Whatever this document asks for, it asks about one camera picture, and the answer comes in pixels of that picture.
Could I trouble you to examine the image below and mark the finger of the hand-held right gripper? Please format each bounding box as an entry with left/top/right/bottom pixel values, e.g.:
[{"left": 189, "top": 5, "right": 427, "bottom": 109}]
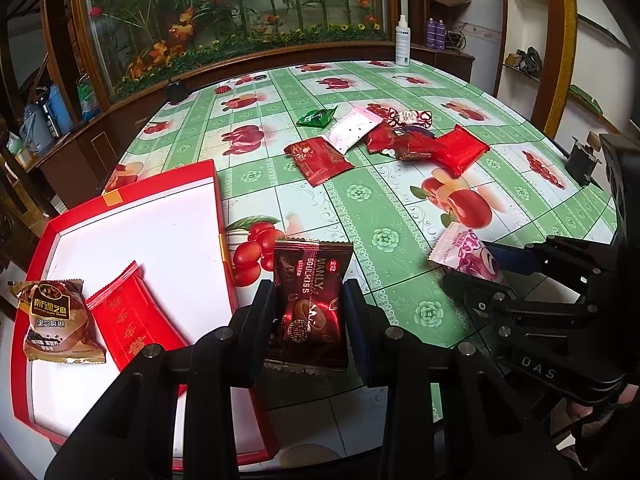
[
  {"left": 482, "top": 235, "right": 618, "bottom": 291},
  {"left": 442, "top": 270, "right": 586, "bottom": 333}
]

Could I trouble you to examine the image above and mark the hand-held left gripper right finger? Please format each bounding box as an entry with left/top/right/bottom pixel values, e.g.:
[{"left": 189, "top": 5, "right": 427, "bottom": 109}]
[{"left": 342, "top": 277, "right": 576, "bottom": 480}]

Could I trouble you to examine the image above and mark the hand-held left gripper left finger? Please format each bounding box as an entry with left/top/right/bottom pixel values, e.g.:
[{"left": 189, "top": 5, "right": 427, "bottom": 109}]
[{"left": 42, "top": 280, "right": 281, "bottom": 480}]

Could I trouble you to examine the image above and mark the pink bear snack packet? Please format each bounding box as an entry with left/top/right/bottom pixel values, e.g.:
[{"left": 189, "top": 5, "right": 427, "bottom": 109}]
[{"left": 427, "top": 221, "right": 506, "bottom": 283}]

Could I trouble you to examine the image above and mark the dark red chocolate snack packet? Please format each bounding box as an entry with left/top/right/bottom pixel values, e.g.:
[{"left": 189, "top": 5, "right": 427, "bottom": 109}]
[{"left": 265, "top": 239, "right": 353, "bottom": 371}]

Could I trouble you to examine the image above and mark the bright red pillow snack packet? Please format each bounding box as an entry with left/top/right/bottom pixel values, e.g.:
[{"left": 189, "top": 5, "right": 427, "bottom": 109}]
[{"left": 432, "top": 124, "right": 491, "bottom": 177}]

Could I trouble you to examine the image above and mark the red cardboard box tray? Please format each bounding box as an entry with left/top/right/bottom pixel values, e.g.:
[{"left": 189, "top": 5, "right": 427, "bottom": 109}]
[{"left": 14, "top": 159, "right": 281, "bottom": 473}]

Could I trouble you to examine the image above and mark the red crimped snack packet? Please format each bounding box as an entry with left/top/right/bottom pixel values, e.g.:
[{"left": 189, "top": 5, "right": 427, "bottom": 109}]
[
  {"left": 85, "top": 260, "right": 188, "bottom": 373},
  {"left": 284, "top": 137, "right": 356, "bottom": 188}
]

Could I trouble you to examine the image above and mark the dark maroon snack packet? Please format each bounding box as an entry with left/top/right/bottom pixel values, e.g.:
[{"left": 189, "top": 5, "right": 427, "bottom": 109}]
[{"left": 397, "top": 130, "right": 443, "bottom": 161}]

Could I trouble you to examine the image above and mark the red white patterned snack packet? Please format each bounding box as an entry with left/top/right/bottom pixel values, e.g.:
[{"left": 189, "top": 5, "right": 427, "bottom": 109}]
[{"left": 385, "top": 107, "right": 435, "bottom": 128}]

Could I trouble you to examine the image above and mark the glossy red candy packet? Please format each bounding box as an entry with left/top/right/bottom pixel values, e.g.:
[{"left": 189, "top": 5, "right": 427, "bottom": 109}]
[{"left": 365, "top": 127, "right": 401, "bottom": 157}]

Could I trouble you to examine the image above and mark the white pink-edged snack packet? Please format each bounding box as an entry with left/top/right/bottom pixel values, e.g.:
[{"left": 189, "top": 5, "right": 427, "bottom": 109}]
[{"left": 322, "top": 106, "right": 383, "bottom": 153}]

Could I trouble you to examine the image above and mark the brown sesame snack packet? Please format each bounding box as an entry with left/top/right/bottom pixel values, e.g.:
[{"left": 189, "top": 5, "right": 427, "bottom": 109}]
[{"left": 9, "top": 279, "right": 107, "bottom": 365}]

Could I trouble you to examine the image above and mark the green snack packet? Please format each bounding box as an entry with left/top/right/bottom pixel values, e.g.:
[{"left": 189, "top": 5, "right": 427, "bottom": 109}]
[{"left": 295, "top": 107, "right": 337, "bottom": 128}]

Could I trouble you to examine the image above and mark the person's right hand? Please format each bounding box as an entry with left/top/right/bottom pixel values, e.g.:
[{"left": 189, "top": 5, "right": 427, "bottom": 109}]
[{"left": 567, "top": 399, "right": 607, "bottom": 432}]

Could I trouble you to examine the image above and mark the black table clamp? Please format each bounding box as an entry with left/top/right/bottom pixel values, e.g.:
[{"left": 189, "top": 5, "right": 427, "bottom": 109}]
[{"left": 565, "top": 132, "right": 604, "bottom": 186}]

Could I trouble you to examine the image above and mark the green fruit-print tablecloth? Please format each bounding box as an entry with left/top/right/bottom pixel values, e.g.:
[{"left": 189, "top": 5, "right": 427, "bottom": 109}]
[{"left": 102, "top": 57, "right": 621, "bottom": 461}]

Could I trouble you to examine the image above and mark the gold pillar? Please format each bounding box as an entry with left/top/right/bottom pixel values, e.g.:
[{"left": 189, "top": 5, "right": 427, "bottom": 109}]
[{"left": 530, "top": 0, "right": 582, "bottom": 136}]

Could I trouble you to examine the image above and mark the white spray bottle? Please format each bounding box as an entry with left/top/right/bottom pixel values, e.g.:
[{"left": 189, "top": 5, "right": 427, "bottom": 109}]
[{"left": 395, "top": 12, "right": 412, "bottom": 67}]

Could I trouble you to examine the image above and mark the wooden sideboard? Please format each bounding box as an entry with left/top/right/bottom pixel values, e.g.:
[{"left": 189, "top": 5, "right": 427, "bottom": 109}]
[{"left": 35, "top": 105, "right": 151, "bottom": 211}]

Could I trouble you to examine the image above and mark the green plastic bottle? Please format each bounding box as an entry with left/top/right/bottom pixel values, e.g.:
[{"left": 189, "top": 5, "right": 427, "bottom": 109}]
[{"left": 76, "top": 74, "right": 99, "bottom": 121}]

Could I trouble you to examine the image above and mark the blue thermos flask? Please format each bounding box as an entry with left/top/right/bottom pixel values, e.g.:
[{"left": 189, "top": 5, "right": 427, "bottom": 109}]
[{"left": 47, "top": 85, "right": 74, "bottom": 136}]

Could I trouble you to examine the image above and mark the grey kettle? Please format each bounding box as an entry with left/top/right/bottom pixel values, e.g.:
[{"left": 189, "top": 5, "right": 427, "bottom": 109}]
[{"left": 21, "top": 102, "right": 57, "bottom": 157}]

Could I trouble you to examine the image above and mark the artificial flower display case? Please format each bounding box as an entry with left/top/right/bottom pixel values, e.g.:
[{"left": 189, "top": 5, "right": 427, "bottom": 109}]
[{"left": 70, "top": 0, "right": 401, "bottom": 106}]

